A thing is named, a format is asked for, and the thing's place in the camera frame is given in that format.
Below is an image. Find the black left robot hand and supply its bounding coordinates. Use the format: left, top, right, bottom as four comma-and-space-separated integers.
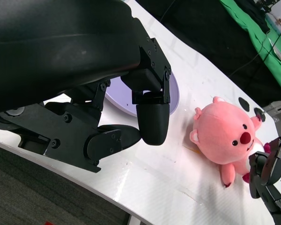
0, 0, 172, 174

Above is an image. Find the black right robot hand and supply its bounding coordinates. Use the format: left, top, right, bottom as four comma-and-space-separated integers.
248, 137, 281, 225

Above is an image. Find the pink plush beaver doll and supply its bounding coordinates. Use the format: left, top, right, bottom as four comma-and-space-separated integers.
189, 96, 271, 188

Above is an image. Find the lavender round plate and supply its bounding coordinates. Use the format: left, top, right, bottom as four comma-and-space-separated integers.
104, 72, 180, 118

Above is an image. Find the green cloth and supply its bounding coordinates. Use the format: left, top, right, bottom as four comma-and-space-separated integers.
219, 0, 281, 98

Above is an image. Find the black table cable grommet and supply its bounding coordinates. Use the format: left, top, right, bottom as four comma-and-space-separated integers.
238, 97, 250, 112
254, 107, 266, 122

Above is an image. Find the grey metal frame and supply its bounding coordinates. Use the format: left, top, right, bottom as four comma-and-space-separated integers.
262, 97, 281, 113

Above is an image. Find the thin black background cable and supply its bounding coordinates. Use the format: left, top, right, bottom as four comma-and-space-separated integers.
229, 22, 281, 77

